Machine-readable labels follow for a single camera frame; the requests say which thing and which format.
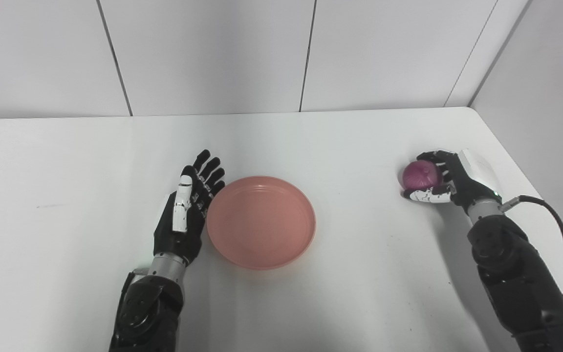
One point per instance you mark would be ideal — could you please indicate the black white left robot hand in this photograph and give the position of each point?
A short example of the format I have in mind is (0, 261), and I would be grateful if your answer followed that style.
(184, 234)

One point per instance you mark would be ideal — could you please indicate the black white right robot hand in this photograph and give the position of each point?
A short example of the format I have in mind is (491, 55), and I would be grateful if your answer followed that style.
(467, 183)

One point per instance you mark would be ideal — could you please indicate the purple red onion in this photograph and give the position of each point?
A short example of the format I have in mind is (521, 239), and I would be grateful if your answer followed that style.
(421, 175)

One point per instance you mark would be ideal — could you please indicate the pink round plate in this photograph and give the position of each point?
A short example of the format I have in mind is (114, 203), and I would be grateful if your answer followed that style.
(261, 222)

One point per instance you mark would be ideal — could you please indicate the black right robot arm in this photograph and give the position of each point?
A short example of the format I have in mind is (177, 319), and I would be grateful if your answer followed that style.
(521, 278)

